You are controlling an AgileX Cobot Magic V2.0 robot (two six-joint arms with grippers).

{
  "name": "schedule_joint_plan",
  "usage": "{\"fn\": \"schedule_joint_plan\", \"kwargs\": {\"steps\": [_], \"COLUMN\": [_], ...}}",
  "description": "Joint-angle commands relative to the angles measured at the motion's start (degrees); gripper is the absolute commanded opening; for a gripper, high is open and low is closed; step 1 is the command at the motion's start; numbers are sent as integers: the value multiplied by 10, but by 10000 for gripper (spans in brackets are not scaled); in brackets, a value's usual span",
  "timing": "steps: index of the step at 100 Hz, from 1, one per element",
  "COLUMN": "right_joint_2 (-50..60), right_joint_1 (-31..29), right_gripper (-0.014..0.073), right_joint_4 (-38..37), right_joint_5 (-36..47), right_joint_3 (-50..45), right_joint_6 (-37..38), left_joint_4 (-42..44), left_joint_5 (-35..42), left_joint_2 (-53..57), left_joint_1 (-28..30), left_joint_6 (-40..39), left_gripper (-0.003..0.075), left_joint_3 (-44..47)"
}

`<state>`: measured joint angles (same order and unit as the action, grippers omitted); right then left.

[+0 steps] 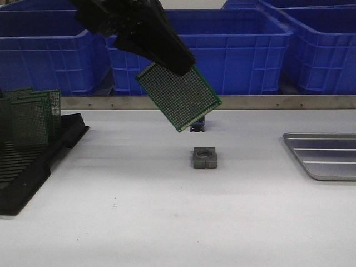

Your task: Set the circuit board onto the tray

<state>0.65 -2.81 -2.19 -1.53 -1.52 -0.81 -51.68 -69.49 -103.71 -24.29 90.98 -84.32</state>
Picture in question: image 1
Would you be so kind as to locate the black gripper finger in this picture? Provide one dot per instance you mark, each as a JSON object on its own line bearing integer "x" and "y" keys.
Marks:
{"x": 179, "y": 58}
{"x": 133, "y": 46}

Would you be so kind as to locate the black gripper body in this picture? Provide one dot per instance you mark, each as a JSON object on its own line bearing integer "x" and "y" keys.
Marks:
{"x": 115, "y": 17}

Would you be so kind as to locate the green perforated circuit board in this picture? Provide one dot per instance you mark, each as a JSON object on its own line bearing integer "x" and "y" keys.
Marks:
{"x": 182, "y": 99}

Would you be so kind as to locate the green board rear right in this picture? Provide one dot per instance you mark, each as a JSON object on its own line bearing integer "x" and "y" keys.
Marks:
{"x": 55, "y": 103}

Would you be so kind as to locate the green board rear left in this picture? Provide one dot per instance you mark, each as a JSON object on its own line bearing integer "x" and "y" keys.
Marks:
{"x": 15, "y": 94}

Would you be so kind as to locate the green board far left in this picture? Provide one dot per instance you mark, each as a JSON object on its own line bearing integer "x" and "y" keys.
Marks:
{"x": 6, "y": 124}

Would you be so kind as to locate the black slotted board rack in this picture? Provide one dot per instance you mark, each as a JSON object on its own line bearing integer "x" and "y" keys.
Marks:
{"x": 24, "y": 171}

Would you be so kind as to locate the silver metal tray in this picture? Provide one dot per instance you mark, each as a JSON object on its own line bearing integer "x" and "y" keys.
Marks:
{"x": 324, "y": 156}

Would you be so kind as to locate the left blue plastic crate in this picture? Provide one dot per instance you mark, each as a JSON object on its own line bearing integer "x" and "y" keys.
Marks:
{"x": 51, "y": 50}

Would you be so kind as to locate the blue plastic crate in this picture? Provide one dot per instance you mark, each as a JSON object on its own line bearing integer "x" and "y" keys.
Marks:
{"x": 320, "y": 59}
{"x": 238, "y": 51}
{"x": 51, "y": 50}

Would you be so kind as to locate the far left blue crate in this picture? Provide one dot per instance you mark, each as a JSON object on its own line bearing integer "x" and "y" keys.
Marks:
{"x": 39, "y": 5}

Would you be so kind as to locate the far right blue crate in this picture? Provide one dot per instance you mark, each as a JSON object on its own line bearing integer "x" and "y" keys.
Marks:
{"x": 286, "y": 4}

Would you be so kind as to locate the centre blue plastic crate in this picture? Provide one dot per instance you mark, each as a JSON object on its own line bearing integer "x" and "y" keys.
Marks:
{"x": 238, "y": 51}

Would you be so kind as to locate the red emergency stop button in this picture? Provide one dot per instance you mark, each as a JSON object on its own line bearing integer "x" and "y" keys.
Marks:
{"x": 198, "y": 126}

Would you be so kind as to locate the right blue plastic crate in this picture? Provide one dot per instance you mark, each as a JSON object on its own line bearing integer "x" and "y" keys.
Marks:
{"x": 320, "y": 59}

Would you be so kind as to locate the grey metal mounting bracket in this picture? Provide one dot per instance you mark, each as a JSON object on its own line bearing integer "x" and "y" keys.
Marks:
{"x": 204, "y": 158}

